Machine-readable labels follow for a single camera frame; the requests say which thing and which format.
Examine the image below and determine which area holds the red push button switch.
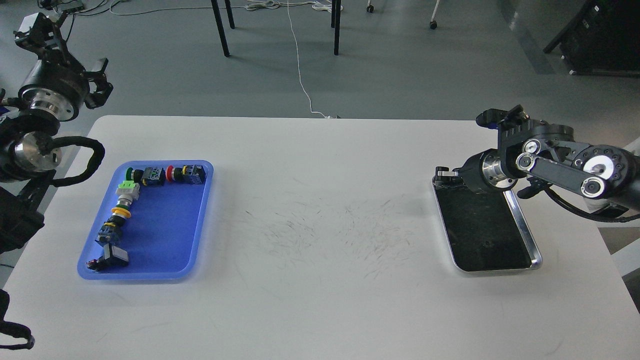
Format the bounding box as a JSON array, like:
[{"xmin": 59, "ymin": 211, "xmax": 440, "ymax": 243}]
[{"xmin": 165, "ymin": 164, "xmax": 207, "ymax": 185}]

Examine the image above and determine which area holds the black power strip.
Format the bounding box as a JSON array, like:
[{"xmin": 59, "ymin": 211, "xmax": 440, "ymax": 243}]
[{"xmin": 36, "ymin": 0, "xmax": 86, "ymax": 14}]

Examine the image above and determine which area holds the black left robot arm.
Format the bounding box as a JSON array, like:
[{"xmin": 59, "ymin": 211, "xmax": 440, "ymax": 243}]
[{"xmin": 0, "ymin": 13, "xmax": 114, "ymax": 253}]

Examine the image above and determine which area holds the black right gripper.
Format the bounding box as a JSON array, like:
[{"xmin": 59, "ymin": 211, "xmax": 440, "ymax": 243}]
[{"xmin": 434, "ymin": 149, "xmax": 518, "ymax": 194}]

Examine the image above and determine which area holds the black square push button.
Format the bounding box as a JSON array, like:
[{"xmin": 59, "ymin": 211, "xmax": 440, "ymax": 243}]
[{"xmin": 86, "ymin": 243, "xmax": 130, "ymax": 272}]

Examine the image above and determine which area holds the white floor cable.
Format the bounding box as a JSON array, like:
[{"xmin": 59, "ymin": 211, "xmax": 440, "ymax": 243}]
[{"xmin": 244, "ymin": 0, "xmax": 345, "ymax": 119}]

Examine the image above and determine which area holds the black table leg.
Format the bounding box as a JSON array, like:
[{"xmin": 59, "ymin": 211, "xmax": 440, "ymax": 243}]
[
  {"xmin": 330, "ymin": 0, "xmax": 342, "ymax": 56},
  {"xmin": 210, "ymin": 0, "xmax": 236, "ymax": 59}
]

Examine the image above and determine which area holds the silver metal tray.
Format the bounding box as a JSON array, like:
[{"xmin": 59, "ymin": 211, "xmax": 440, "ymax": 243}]
[{"xmin": 432, "ymin": 175, "xmax": 543, "ymax": 276}]

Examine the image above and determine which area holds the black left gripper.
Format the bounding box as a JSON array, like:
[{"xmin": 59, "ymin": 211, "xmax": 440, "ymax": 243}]
[{"xmin": 14, "ymin": 13, "xmax": 114, "ymax": 122}]

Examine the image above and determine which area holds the white green push button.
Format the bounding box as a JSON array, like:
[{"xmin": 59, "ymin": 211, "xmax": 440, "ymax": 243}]
[{"xmin": 116, "ymin": 180, "xmax": 141, "ymax": 208}]

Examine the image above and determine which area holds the black cabinet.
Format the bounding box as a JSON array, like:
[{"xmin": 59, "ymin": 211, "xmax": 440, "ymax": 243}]
[{"xmin": 542, "ymin": 0, "xmax": 640, "ymax": 76}]

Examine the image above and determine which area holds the black table leg right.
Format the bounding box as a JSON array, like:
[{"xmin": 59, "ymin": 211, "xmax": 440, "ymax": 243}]
[{"xmin": 330, "ymin": 0, "xmax": 342, "ymax": 56}]

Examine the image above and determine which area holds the green push button switch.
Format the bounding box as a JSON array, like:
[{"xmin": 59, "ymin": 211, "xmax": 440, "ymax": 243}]
[{"xmin": 125, "ymin": 166, "xmax": 167, "ymax": 186}]

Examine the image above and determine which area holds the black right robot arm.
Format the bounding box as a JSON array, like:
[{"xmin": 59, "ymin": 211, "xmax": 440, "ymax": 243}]
[{"xmin": 433, "ymin": 105, "xmax": 639, "ymax": 223}]

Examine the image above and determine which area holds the blue plastic tray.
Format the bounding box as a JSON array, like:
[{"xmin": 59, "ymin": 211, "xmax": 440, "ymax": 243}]
[{"xmin": 77, "ymin": 159, "xmax": 214, "ymax": 281}]

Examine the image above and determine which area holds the yellow push button switch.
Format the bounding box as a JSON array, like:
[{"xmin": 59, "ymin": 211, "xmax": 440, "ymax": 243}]
[{"xmin": 94, "ymin": 205, "xmax": 131, "ymax": 246}]

